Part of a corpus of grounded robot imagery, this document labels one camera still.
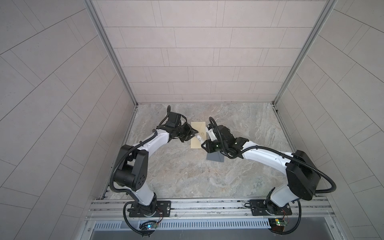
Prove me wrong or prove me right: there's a right black base cable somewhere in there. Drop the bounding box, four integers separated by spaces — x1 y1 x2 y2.
268 200 303 235

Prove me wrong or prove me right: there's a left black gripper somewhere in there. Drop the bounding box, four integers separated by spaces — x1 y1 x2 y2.
173 122 198 143

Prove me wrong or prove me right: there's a grey envelope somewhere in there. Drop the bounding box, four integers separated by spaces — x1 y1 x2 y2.
207 152 225 163

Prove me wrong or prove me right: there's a white glue stick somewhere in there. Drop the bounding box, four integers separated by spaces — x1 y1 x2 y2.
196 135 206 145

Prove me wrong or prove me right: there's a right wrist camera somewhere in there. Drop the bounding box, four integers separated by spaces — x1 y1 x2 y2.
206 125 217 141

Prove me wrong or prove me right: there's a circuit board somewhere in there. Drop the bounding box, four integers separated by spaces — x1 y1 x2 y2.
268 218 289 233
140 221 159 231

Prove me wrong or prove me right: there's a yellow paper envelope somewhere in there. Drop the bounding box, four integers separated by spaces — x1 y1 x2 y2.
191 122 207 149

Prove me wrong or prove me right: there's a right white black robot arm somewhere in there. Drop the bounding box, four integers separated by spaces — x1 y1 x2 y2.
202 117 337 215

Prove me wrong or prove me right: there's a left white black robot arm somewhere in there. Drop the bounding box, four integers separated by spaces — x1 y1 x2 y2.
109 106 199 217

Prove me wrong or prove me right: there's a black base cable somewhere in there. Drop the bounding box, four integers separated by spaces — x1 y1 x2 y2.
268 200 303 235
122 201 151 237

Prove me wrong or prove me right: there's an aluminium mounting rail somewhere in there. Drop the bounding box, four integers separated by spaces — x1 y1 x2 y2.
85 196 334 221

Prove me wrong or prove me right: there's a left black base cable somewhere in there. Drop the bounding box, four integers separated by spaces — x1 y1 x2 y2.
122 201 151 237

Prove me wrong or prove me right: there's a right circuit board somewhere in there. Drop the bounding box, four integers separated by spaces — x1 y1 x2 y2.
268 218 289 233

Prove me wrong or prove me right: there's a left circuit board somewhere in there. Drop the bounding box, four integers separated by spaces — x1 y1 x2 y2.
140 221 159 231

